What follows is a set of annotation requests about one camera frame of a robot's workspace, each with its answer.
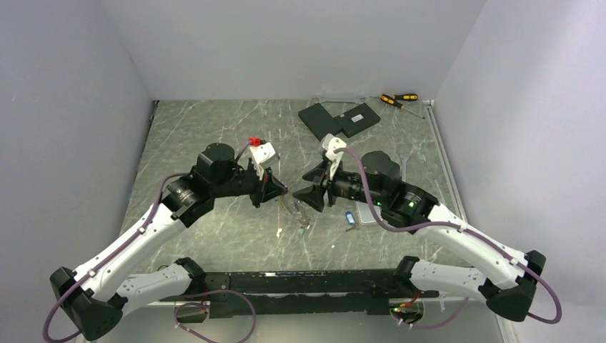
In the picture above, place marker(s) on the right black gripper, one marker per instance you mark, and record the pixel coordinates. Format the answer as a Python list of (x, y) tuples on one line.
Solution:
[(314, 195)]

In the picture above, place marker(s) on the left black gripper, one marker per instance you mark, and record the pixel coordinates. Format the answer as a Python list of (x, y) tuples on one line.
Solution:
[(274, 187)]

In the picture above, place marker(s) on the metal keyring with keys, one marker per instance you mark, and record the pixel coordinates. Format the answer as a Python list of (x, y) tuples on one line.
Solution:
[(291, 210)]

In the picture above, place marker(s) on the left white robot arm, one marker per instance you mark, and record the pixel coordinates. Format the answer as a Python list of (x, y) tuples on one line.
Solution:
[(98, 293)]

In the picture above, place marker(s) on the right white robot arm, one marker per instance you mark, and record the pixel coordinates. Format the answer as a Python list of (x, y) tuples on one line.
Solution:
[(503, 278)]

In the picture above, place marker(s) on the blue tagged key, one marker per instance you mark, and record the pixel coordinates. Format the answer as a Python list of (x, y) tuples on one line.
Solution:
[(351, 220)]

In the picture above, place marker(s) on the grey rectangular tin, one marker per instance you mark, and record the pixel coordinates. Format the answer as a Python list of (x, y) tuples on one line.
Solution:
[(365, 213)]

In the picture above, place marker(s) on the large black box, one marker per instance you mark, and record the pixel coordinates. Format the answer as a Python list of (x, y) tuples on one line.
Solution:
[(319, 121)]

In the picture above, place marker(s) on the small black box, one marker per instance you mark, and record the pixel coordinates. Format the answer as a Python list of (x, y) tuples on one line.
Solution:
[(356, 120)]

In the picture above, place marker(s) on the silver wrench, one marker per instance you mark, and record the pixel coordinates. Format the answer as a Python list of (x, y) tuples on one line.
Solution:
[(403, 160)]

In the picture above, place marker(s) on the orange black screwdriver front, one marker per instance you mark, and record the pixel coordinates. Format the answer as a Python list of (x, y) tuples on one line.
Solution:
[(401, 105)]

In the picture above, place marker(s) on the orange black screwdriver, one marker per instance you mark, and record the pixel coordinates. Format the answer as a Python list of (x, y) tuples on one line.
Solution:
[(398, 97), (401, 105)]

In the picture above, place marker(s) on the orange black screwdriver back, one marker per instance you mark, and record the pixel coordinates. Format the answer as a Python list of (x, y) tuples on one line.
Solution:
[(398, 97)]

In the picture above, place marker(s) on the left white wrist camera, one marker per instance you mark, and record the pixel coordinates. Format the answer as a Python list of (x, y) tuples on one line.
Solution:
[(263, 155)]

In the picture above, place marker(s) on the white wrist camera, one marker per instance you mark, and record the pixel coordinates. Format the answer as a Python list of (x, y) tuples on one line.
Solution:
[(263, 155), (330, 144)]

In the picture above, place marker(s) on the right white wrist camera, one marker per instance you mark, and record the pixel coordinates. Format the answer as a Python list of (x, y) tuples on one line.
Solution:
[(330, 144)]

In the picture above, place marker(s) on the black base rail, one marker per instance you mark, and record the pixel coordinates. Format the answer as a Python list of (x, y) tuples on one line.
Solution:
[(369, 291)]

